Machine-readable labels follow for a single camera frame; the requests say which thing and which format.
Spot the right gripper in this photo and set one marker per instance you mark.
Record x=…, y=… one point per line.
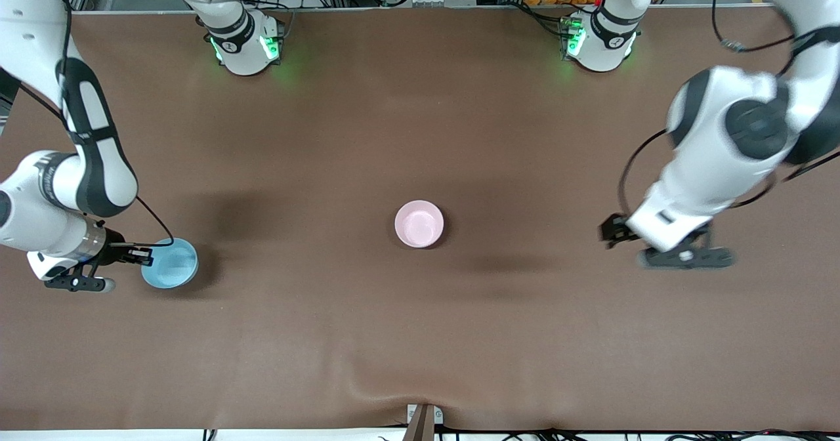
x=116, y=251

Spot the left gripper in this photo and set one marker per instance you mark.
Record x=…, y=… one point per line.
x=615, y=228

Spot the blue bowl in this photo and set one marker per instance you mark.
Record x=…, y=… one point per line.
x=172, y=264

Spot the pink bowl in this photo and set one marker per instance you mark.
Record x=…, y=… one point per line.
x=419, y=224

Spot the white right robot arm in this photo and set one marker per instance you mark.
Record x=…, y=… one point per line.
x=98, y=165

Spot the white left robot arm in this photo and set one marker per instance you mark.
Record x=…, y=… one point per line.
x=722, y=119

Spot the brown table cover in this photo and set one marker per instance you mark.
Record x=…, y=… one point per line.
x=420, y=132

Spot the metal table clamp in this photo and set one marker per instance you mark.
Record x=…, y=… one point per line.
x=423, y=424

